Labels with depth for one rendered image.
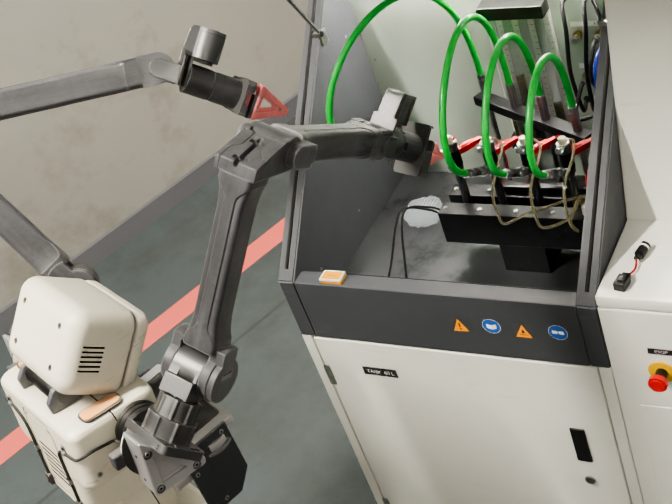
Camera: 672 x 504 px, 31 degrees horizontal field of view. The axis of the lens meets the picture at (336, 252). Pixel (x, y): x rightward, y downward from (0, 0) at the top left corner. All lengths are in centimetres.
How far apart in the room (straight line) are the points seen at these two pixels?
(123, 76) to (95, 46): 225
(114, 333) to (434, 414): 92
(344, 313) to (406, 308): 16
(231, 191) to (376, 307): 74
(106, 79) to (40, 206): 231
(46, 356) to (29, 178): 249
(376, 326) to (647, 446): 60
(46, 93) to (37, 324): 45
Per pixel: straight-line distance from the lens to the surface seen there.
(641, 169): 233
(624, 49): 225
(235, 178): 180
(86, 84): 225
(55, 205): 455
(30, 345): 206
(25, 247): 227
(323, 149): 199
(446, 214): 252
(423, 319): 244
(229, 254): 184
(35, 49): 438
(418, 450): 280
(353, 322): 254
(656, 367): 232
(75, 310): 197
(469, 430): 266
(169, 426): 193
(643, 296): 221
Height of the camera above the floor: 246
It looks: 36 degrees down
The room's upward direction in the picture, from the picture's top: 22 degrees counter-clockwise
